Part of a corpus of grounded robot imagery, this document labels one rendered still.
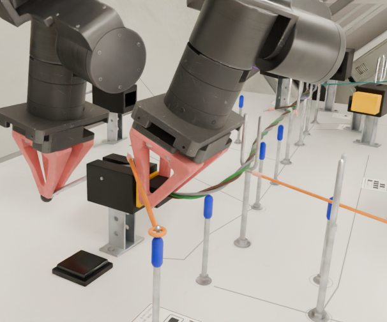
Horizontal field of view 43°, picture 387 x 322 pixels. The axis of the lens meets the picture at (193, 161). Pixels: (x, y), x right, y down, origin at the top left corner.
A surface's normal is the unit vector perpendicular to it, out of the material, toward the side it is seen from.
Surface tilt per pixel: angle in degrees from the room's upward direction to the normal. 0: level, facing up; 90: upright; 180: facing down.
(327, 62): 69
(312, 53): 63
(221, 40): 87
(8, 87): 0
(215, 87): 76
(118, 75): 55
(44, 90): 84
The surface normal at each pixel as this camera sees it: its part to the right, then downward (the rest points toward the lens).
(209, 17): -0.76, 0.01
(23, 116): 0.18, -0.90
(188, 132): 0.38, -0.80
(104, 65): 0.66, 0.42
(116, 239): -0.49, 0.26
